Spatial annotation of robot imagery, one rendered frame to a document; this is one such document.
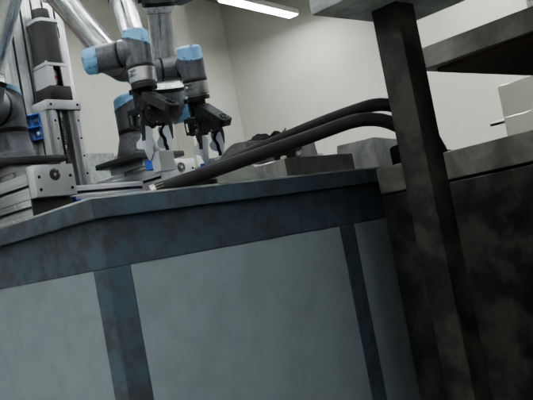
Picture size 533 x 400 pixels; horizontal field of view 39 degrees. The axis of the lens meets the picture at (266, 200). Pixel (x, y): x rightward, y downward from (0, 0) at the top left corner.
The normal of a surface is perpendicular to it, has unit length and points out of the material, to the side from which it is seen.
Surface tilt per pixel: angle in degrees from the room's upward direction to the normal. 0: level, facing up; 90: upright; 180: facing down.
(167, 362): 90
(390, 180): 90
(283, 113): 90
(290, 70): 90
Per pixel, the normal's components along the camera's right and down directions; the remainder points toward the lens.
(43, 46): 0.08, -0.07
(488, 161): -0.72, 0.10
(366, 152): -0.49, 0.04
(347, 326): 0.67, -0.17
